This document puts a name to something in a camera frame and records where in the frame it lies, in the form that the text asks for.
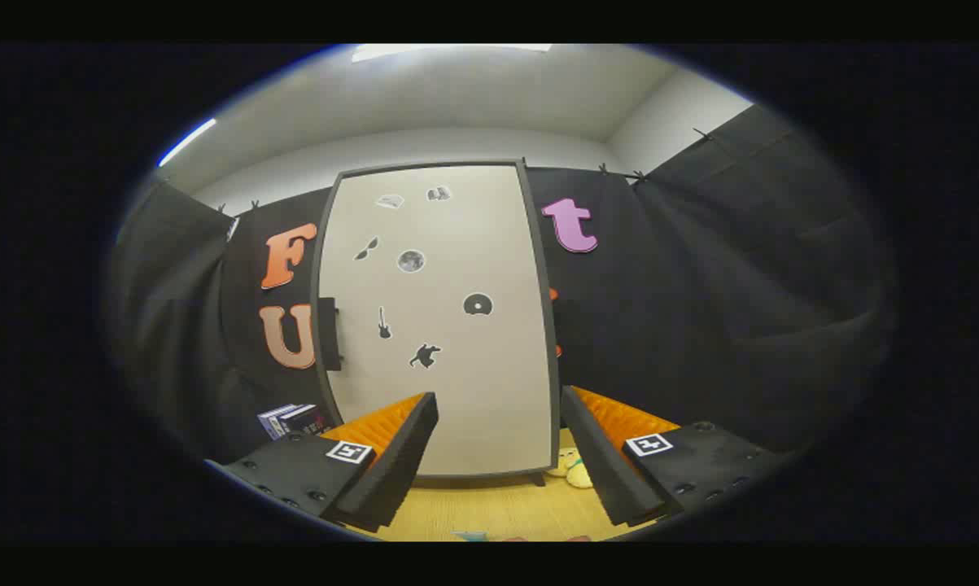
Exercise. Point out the ceiling light panel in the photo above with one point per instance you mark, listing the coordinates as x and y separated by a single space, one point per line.
424 51
186 142

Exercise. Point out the black backdrop cloth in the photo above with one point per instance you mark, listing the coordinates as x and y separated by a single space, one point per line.
701 325

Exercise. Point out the stack of books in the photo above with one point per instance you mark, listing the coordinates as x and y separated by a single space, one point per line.
294 419

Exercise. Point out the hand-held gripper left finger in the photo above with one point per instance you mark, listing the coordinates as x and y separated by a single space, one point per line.
399 456

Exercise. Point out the yellow plush toy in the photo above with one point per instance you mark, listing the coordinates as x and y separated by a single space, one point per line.
574 470

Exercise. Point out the grey cabinet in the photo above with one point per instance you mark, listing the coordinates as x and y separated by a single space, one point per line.
547 325

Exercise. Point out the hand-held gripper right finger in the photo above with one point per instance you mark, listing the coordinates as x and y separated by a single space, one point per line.
599 456

